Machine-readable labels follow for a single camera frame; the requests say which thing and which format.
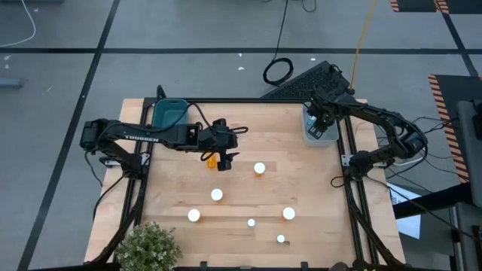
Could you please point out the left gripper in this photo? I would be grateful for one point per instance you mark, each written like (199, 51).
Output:
(218, 141)

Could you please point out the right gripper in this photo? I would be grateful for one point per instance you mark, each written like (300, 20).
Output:
(322, 114)

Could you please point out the small blue pill bottle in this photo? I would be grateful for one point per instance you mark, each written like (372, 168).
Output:
(310, 120)

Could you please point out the small white ball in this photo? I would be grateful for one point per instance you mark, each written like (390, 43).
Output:
(251, 222)
(280, 238)

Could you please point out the small white ball bottom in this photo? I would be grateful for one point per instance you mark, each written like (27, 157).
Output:
(280, 238)

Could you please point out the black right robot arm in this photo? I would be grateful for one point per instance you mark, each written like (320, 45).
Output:
(376, 114)

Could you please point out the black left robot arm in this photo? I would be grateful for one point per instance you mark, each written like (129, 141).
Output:
(150, 138)

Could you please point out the light grey plastic bin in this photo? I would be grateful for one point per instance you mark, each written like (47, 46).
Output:
(331, 139)

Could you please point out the teal plastic bin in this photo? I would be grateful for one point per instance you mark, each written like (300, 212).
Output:
(169, 113)

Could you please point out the green potted plant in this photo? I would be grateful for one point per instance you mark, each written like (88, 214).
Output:
(148, 248)

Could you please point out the white panel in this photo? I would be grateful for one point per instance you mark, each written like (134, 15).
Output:
(408, 226)

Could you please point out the black striped floor mat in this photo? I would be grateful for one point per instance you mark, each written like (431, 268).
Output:
(444, 86)
(463, 5)
(414, 4)

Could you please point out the grey floor object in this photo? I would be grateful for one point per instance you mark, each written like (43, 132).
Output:
(11, 83)

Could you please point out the black aluminium table frame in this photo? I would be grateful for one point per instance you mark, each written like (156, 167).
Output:
(244, 100)

